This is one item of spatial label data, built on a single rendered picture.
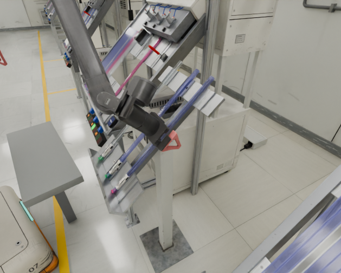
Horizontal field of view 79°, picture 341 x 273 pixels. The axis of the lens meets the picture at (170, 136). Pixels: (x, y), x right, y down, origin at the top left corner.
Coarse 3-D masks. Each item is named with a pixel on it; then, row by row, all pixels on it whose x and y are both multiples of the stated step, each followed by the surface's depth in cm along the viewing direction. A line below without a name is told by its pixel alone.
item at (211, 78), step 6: (210, 78) 65; (204, 84) 66; (198, 90) 66; (192, 96) 67; (192, 102) 66; (186, 108) 66; (180, 114) 67; (174, 120) 67; (168, 126) 68; (168, 132) 68; (162, 138) 68; (150, 150) 68; (144, 156) 69; (138, 162) 69; (132, 168) 70; (114, 192) 71
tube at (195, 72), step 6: (198, 72) 71; (192, 78) 71; (186, 84) 72; (180, 90) 72; (174, 96) 72; (168, 102) 73; (162, 108) 74; (162, 114) 73; (138, 138) 75; (132, 144) 75; (132, 150) 75; (126, 156) 76; (120, 162) 76; (114, 168) 76; (108, 174) 76
